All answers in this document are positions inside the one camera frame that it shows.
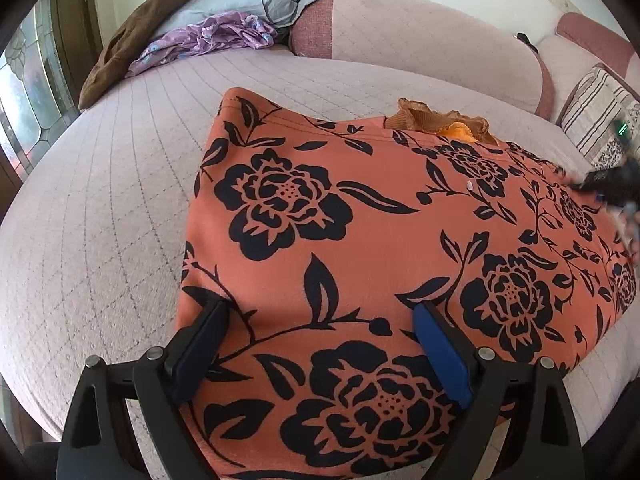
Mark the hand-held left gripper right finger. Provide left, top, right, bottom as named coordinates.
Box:
left=412, top=300, right=585, bottom=480

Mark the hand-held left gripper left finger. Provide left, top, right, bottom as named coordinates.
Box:
left=56, top=300, right=231, bottom=480

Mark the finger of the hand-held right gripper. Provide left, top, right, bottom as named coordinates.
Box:
left=570, top=166, right=640, bottom=197

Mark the orange floral blouse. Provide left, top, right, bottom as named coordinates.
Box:
left=177, top=87, right=637, bottom=480

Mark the striped floral pillow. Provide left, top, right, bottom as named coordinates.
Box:
left=556, top=62, right=640, bottom=171

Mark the short pink back cushion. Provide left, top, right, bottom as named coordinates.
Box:
left=536, top=12, right=636, bottom=121

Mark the pink quilted sofa seat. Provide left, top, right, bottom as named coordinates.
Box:
left=0, top=50, right=640, bottom=461

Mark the long pink back cushion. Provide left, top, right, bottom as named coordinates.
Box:
left=289, top=0, right=556, bottom=121

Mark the stained glass window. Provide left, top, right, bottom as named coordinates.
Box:
left=0, top=5, right=81, bottom=171

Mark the brown garment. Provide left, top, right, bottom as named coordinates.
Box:
left=79, top=0, right=238, bottom=110

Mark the purple garment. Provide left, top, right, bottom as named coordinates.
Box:
left=125, top=10, right=278, bottom=78

